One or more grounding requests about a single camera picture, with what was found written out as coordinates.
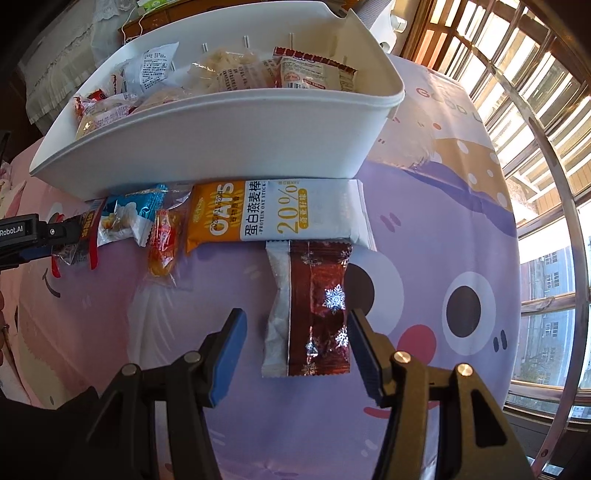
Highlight beige red barcode packet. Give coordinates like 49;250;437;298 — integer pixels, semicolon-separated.
273;47;356;92

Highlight blue white snack packet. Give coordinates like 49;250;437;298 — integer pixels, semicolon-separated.
97;184;168;247

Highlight clear bag popcorn chunks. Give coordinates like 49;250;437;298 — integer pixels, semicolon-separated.
188;49;279;93

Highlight red label clear snack bag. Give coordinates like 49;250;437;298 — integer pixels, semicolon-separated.
73;89;109;125

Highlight red packet dark raisins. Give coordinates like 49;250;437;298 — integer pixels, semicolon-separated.
51;199;105;278

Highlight white lace curtain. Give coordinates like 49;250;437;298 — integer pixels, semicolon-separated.
18;0;137;133

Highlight metal window guard bars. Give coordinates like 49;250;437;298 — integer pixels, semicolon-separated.
402;1;590;479

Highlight white slim snack packet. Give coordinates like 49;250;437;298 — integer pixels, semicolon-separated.
262;241;291;378

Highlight wooden desk with drawers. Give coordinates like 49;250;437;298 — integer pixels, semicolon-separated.
120;0;362;43

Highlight orange white oats bar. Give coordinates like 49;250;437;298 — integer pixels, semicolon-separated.
184;179;377;253

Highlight grey mesh office chair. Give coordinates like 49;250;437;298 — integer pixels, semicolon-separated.
353;0;408;53

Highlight small orange candy packet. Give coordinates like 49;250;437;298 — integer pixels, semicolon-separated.
144;191;189;289

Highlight white plastic storage bin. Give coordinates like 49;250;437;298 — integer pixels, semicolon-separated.
29;1;405;200

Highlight clear bag dark nut snack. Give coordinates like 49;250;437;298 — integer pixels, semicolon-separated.
75;88;188;140

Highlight green tissue box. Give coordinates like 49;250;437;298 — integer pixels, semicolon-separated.
136;0;176;13

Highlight dark red snowflake packet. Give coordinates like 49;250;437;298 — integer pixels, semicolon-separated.
287;241;352;377

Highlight silver white snack bag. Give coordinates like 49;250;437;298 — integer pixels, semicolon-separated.
120;42;178;96

